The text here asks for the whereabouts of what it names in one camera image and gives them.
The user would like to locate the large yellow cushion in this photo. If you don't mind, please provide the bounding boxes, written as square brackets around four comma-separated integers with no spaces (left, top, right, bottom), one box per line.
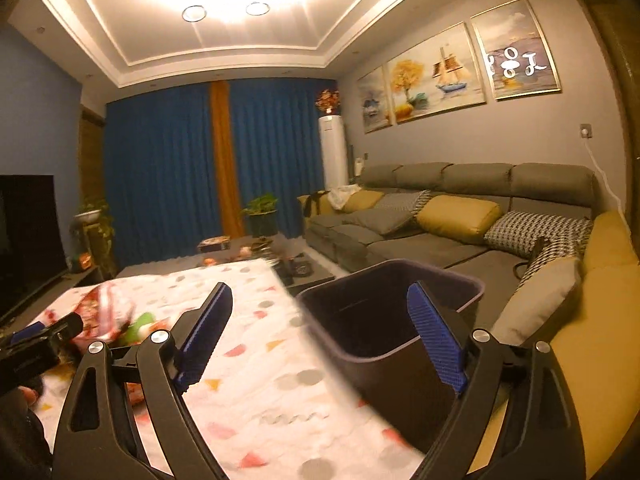
[416,195,503,246]

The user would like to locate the large sailboat painting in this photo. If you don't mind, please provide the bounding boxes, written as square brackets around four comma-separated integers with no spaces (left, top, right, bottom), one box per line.
[382,22,487,125]

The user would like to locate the dark coffee table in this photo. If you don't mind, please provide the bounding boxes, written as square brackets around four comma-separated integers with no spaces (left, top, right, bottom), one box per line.
[195,232,337,292]

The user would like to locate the wide houndstooth cushion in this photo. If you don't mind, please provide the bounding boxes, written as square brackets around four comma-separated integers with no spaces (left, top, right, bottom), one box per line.
[484,210,593,257]

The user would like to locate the wooden window blind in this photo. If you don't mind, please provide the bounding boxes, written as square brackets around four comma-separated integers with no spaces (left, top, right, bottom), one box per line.
[79,105,106,221]

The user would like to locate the small yellow cushion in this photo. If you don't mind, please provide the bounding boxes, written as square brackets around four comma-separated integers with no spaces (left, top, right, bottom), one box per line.
[342,190,386,213]

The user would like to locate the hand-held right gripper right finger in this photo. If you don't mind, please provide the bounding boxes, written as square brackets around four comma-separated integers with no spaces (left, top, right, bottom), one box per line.
[406,282,586,480]

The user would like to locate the wooden door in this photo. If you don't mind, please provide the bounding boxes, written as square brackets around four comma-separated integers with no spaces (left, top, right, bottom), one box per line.
[572,0,640,241]

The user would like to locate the grey sectional sofa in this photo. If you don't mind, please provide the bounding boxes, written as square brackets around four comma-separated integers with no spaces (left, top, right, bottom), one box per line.
[297,161,640,480]

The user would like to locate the black cloth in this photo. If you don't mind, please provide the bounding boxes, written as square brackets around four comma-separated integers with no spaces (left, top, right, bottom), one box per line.
[300,192,328,219]

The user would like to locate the orange flower ornament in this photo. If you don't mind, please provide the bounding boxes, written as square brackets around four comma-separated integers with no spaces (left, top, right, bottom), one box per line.
[315,87,342,116]

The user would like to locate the white cable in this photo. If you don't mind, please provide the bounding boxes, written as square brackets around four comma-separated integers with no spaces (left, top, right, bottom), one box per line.
[582,132,626,217]

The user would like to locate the white standing air conditioner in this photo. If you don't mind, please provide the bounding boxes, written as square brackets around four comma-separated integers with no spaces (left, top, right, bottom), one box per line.
[319,115,349,190]

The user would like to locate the person's left forearm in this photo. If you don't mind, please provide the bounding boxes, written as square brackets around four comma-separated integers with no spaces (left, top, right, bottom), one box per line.
[0,390,53,480]

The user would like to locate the white cloth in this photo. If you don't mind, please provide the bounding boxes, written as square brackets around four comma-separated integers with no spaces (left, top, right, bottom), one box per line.
[327,185,363,210]

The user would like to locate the white dotted tablecloth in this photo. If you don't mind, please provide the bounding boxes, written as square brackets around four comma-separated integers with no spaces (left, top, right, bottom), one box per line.
[30,258,426,480]

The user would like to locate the large grey cushion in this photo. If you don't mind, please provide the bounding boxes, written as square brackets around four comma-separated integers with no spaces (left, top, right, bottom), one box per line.
[490,257,583,347]

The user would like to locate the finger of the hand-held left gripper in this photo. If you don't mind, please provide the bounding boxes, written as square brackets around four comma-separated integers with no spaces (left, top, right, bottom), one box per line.
[9,323,47,345]

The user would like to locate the green plastic item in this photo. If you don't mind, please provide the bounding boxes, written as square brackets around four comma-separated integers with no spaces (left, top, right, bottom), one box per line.
[122,312,157,347]

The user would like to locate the blue curtain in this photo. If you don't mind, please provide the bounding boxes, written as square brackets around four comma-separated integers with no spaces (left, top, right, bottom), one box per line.
[227,79,341,241]
[105,85,223,268]

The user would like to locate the black device with cable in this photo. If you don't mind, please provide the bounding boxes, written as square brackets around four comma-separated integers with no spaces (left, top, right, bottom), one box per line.
[512,237,548,277]

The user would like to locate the small patterned cushion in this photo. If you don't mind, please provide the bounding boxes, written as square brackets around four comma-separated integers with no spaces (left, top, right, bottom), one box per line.
[372,190,433,217]

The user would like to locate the red snack wrapper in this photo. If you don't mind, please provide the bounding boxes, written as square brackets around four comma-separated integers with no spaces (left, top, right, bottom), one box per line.
[42,282,146,351]

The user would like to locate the flat grey cushion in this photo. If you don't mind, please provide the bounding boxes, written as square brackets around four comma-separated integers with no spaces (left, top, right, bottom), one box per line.
[342,207,416,236]

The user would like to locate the dark plastic trash bin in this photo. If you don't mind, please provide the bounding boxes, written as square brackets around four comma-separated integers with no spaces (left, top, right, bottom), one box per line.
[296,258,486,456]

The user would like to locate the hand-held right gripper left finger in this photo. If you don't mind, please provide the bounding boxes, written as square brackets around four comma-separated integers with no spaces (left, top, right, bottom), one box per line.
[52,282,235,480]

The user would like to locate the black television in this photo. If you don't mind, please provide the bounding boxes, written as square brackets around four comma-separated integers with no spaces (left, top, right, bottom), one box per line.
[0,175,69,322]

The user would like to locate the potted plant on stand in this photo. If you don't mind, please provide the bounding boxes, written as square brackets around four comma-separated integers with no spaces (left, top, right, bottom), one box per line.
[72,200,117,281]

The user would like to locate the narrow houndstooth cushion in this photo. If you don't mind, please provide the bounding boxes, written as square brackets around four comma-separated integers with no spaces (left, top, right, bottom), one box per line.
[517,240,588,291]

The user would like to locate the small landscape painting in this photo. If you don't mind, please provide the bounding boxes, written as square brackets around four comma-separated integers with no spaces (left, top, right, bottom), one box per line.
[357,67,392,134]

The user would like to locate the potted plant in dark pot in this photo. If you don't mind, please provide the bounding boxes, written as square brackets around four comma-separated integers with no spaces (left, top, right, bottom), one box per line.
[241,192,281,239]

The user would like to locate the orange curtain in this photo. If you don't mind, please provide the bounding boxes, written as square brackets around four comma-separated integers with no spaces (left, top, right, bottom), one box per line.
[209,81,246,241]

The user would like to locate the gold framed cloud painting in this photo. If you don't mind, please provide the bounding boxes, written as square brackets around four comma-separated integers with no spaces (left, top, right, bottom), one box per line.
[470,0,562,101]

